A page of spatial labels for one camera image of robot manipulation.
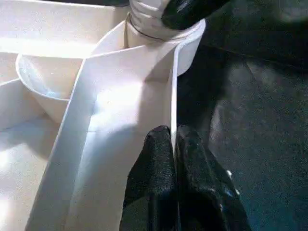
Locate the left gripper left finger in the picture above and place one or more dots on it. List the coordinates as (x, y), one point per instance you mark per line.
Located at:
(154, 187)

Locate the white plastic table leg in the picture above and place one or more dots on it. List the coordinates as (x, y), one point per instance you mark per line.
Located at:
(146, 16)

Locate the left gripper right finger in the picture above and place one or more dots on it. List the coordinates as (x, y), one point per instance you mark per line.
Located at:
(207, 192)

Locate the black work mat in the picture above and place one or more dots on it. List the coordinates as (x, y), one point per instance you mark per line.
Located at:
(252, 120)

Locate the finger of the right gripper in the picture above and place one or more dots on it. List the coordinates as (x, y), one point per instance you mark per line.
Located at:
(187, 12)

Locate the white plastic table top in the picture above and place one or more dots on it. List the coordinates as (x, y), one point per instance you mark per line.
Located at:
(113, 96)

